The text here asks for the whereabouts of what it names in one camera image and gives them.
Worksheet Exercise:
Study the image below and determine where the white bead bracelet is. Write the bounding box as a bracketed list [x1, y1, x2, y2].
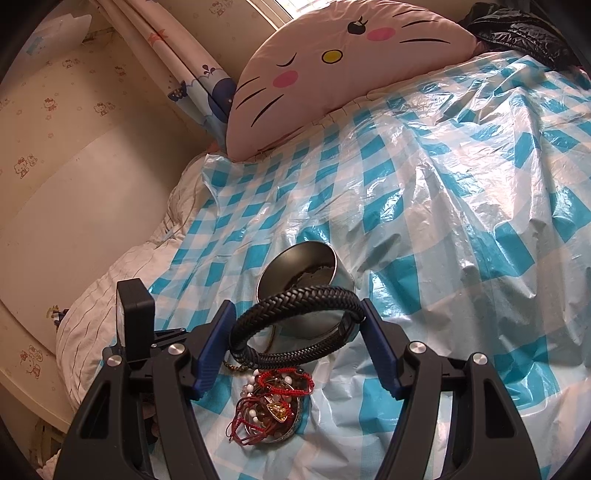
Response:
[239, 367, 263, 425]

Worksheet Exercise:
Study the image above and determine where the red string bracelet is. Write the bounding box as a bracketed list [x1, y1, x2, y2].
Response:
[225, 366, 316, 447]

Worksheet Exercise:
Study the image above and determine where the black braided leather bracelet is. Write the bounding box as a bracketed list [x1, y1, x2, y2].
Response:
[228, 285, 367, 370]

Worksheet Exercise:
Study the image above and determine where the white quilt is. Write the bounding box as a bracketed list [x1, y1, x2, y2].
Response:
[56, 156, 208, 408]

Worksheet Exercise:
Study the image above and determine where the round metal tin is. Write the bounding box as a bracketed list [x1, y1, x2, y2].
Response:
[256, 241, 355, 340]

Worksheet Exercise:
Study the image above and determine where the blue checkered plastic sheet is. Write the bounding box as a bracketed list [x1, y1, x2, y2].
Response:
[151, 52, 590, 477]

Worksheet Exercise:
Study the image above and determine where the cartoon print curtain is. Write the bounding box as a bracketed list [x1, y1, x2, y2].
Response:
[97, 0, 236, 150]

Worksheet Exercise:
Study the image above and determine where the pink cat face pillow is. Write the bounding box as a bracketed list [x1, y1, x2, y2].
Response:
[226, 1, 478, 162]

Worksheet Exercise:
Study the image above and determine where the black shiny jacket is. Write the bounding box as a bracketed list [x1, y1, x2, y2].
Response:
[459, 2, 581, 71]

